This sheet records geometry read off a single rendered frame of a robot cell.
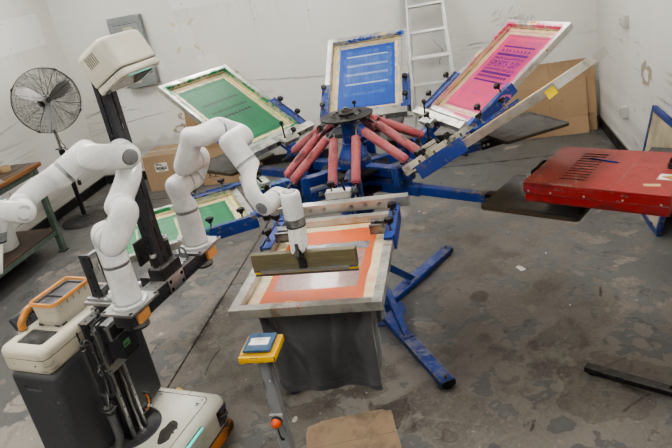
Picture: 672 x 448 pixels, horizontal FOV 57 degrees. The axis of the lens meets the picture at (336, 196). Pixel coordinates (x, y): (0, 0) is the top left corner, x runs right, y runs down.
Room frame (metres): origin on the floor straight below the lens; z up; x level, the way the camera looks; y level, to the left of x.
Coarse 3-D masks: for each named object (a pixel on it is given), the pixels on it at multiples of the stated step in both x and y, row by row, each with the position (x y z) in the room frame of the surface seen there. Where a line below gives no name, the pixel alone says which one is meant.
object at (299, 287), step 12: (312, 240) 2.56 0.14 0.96; (324, 240) 2.54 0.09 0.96; (276, 276) 2.28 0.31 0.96; (288, 276) 2.26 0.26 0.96; (300, 276) 2.24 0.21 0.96; (312, 276) 2.22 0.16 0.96; (276, 288) 2.18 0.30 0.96; (288, 288) 2.16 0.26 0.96; (300, 288) 2.14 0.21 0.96; (312, 288) 2.13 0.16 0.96; (264, 300) 2.10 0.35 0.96; (276, 300) 2.09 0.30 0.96; (288, 300) 2.07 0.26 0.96; (300, 300) 2.05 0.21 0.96
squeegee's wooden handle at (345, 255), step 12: (264, 252) 2.12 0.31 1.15; (276, 252) 2.10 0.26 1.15; (288, 252) 2.09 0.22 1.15; (312, 252) 2.06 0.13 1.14; (324, 252) 2.05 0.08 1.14; (336, 252) 2.04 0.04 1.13; (348, 252) 2.03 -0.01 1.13; (252, 264) 2.12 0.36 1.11; (264, 264) 2.11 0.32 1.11; (276, 264) 2.09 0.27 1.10; (288, 264) 2.08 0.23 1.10; (312, 264) 2.06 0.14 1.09; (324, 264) 2.05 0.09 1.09; (336, 264) 2.04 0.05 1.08; (348, 264) 2.03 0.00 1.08
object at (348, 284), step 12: (360, 228) 2.59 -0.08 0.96; (336, 240) 2.52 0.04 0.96; (348, 240) 2.49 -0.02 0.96; (360, 240) 2.47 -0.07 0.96; (372, 240) 2.45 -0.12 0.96; (360, 252) 2.35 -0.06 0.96; (360, 264) 2.25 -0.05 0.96; (324, 276) 2.20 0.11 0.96; (336, 276) 2.18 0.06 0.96; (348, 276) 2.17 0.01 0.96; (360, 276) 2.15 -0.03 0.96; (324, 288) 2.11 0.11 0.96; (336, 288) 2.09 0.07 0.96; (348, 288) 2.07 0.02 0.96; (360, 288) 2.06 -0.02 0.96
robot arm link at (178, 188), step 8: (176, 176) 2.33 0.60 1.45; (184, 176) 2.34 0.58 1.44; (192, 176) 2.36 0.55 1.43; (168, 184) 2.31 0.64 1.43; (176, 184) 2.30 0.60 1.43; (184, 184) 2.31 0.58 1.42; (192, 184) 2.35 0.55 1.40; (200, 184) 2.40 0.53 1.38; (168, 192) 2.31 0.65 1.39; (176, 192) 2.30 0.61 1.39; (184, 192) 2.30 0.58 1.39; (176, 200) 2.30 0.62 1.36; (184, 200) 2.30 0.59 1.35; (192, 200) 2.33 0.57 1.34; (176, 208) 2.31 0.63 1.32; (184, 208) 2.30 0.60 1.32; (192, 208) 2.32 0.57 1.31
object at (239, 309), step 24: (336, 216) 2.70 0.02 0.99; (360, 216) 2.65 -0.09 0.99; (384, 216) 2.62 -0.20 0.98; (384, 240) 2.35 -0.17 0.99; (384, 264) 2.14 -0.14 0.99; (384, 288) 1.97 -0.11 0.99; (240, 312) 2.00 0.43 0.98; (264, 312) 1.98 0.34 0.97; (288, 312) 1.96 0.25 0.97; (312, 312) 1.94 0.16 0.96; (336, 312) 1.92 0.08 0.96
